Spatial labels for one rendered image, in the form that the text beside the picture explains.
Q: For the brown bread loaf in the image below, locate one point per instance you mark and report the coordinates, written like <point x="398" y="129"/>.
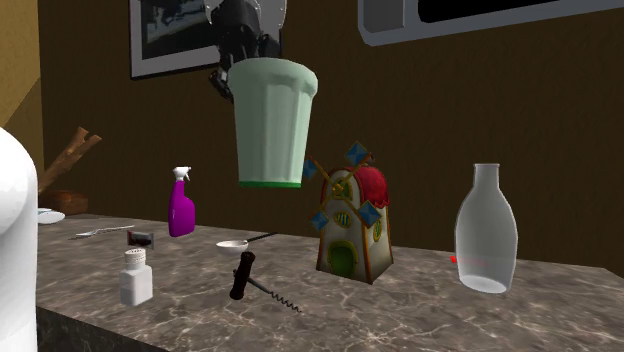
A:
<point x="66" y="202"/>

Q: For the pale green cup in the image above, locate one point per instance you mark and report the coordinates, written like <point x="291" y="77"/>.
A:
<point x="270" y="126"/>

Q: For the clear glass bottle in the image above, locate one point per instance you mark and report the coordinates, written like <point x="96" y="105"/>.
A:
<point x="485" y="234"/>

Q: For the white framed window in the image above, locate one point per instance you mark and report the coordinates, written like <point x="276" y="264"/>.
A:
<point x="438" y="24"/>

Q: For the silver fork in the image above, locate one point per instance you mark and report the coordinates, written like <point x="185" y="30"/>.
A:
<point x="100" y="230"/>

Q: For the brown wooden sticks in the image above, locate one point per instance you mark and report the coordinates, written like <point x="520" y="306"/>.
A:
<point x="66" y="158"/>

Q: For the purple spray bottle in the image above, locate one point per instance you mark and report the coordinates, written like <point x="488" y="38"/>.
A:
<point x="181" y="209"/>

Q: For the white salt shaker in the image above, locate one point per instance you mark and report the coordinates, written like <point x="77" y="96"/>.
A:
<point x="135" y="282"/>

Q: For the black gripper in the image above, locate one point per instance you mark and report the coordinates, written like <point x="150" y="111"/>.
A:
<point x="242" y="30"/>

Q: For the framed wall picture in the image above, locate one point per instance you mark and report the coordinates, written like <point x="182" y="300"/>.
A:
<point x="170" y="39"/>

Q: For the toy windmill house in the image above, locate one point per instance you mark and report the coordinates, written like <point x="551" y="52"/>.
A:
<point x="353" y="239"/>

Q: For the white plate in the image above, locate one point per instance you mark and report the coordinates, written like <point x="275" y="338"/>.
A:
<point x="48" y="216"/>

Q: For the small dark red black object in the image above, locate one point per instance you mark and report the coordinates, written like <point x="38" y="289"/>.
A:
<point x="141" y="239"/>

